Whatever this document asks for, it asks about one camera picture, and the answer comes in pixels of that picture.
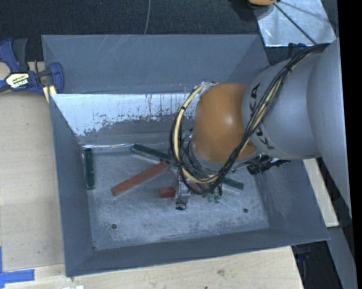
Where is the small red-brown block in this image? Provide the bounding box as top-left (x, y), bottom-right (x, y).
top-left (157, 185), bottom-right (177, 200)

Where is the grey metal bin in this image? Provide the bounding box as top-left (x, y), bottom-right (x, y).
top-left (41, 15), bottom-right (333, 279)

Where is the red-brown flat block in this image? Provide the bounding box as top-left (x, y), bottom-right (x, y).
top-left (108, 160), bottom-right (171, 197)

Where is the dark green flat block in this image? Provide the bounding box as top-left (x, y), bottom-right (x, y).
top-left (130, 141), bottom-right (174, 166)
top-left (219, 175), bottom-right (245, 192)
top-left (83, 147), bottom-right (96, 190)

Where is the pale wood board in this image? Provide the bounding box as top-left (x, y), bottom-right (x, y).
top-left (0, 87), bottom-right (67, 272)

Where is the black cylinder on white bracket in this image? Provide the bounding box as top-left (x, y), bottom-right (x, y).
top-left (245, 152), bottom-right (292, 176)

